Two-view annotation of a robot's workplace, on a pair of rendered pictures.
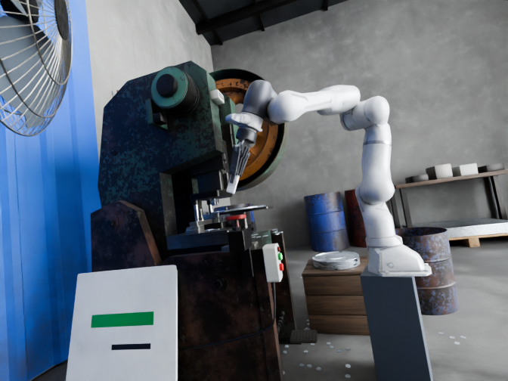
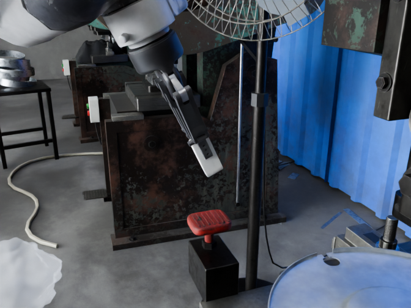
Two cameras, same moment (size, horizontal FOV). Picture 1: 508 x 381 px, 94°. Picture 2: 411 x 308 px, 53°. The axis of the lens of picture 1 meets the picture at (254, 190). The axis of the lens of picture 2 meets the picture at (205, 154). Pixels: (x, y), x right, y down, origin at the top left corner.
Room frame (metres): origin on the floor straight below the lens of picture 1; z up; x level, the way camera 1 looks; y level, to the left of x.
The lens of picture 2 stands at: (1.40, -0.28, 1.11)
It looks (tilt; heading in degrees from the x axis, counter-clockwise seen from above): 20 degrees down; 146
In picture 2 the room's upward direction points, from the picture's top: straight up
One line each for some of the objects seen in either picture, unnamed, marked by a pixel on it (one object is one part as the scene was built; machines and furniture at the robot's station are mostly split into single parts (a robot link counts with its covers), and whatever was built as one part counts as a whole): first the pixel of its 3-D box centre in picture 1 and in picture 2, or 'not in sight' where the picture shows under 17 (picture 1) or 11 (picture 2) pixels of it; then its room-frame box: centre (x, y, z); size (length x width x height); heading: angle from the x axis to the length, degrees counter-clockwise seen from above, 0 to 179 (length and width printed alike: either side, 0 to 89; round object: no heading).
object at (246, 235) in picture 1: (242, 253); (212, 292); (0.90, 0.08, 0.62); 0.10 x 0.06 x 0.20; 165
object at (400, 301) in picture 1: (396, 325); not in sight; (1.03, -0.50, 0.23); 0.18 x 0.18 x 0.45; 57
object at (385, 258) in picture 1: (394, 252); not in sight; (1.00, -0.54, 0.52); 0.22 x 0.19 x 0.14; 57
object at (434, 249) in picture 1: (416, 266); not in sight; (1.68, -1.03, 0.24); 0.42 x 0.42 x 0.48
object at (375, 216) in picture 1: (372, 206); not in sight; (1.06, -0.51, 0.71); 0.18 x 0.11 x 0.25; 170
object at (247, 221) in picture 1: (248, 221); not in sight; (1.22, 0.05, 0.72); 0.25 x 0.14 x 0.14; 75
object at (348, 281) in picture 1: (340, 291); not in sight; (1.60, -0.47, 0.18); 0.40 x 0.38 x 0.35; 71
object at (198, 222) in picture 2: (236, 225); (209, 236); (0.88, 0.08, 0.72); 0.07 x 0.06 x 0.08; 75
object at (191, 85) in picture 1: (174, 98); not in sight; (1.03, 0.30, 1.31); 0.22 x 0.12 x 0.22; 75
